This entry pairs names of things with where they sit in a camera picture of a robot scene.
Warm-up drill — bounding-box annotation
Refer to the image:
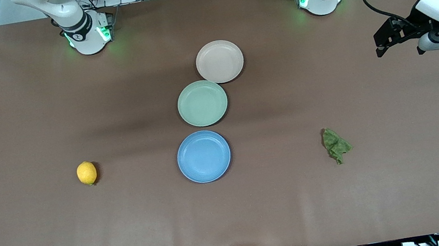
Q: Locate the green lettuce leaf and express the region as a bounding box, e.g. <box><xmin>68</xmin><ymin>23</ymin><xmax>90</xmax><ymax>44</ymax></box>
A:
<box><xmin>320</xmin><ymin>124</ymin><xmax>356</xmax><ymax>167</ymax></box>

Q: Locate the yellow lemon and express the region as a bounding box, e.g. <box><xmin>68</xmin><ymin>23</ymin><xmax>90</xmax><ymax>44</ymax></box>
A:
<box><xmin>75</xmin><ymin>160</ymin><xmax>99</xmax><ymax>188</ymax></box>

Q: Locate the beige round plate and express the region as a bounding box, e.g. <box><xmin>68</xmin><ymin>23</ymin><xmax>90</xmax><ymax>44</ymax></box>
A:
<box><xmin>193</xmin><ymin>37</ymin><xmax>248</xmax><ymax>87</ymax></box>

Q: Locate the light green round plate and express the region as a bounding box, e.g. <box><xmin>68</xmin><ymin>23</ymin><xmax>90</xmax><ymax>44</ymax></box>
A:
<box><xmin>174</xmin><ymin>76</ymin><xmax>232</xmax><ymax>131</ymax></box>

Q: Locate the blue round plate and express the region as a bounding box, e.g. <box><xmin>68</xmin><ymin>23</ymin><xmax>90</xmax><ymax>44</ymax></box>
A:
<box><xmin>173</xmin><ymin>127</ymin><xmax>235</xmax><ymax>187</ymax></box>

